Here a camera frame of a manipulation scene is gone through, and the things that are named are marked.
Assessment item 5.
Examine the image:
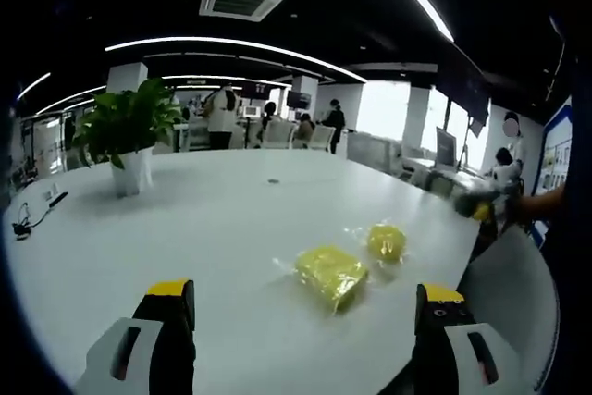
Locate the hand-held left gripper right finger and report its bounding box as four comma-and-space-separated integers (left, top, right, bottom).
413, 282, 528, 395

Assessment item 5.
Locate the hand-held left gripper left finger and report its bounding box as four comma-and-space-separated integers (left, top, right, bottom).
73, 278, 196, 395

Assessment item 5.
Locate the computer monitor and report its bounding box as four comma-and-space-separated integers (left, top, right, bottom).
435, 126, 459, 167

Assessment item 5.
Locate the grey chair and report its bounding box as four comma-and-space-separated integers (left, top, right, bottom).
455, 227, 561, 395

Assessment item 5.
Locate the black hanging screen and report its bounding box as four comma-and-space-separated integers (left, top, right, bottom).
434, 55, 491, 128

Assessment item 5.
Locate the white office chair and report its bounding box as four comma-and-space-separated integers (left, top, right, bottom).
263, 120, 297, 150
308, 124, 337, 152

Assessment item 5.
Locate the white plant pot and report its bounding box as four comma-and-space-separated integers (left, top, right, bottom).
110, 147, 154, 198

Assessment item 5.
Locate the green potted plant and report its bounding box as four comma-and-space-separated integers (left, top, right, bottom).
72, 78, 184, 169

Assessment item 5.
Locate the ceiling air conditioner vent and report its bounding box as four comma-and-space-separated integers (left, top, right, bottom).
198, 0, 288, 22

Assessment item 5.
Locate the blue wall board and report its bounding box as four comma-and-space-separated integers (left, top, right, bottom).
531, 96, 574, 248

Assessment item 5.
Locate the black cable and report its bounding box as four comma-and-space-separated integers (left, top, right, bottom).
11, 203, 52, 240

